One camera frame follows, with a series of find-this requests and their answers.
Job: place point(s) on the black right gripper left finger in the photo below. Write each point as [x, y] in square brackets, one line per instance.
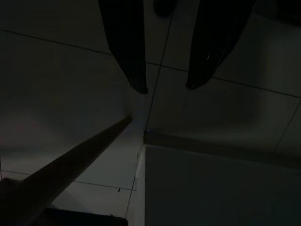
[127, 47]

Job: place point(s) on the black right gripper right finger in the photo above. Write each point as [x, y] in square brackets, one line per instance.
[211, 47]

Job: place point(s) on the dark round object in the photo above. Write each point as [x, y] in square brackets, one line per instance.
[162, 8]

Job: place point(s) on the brown wooden table leg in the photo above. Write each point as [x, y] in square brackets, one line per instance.
[70, 160]

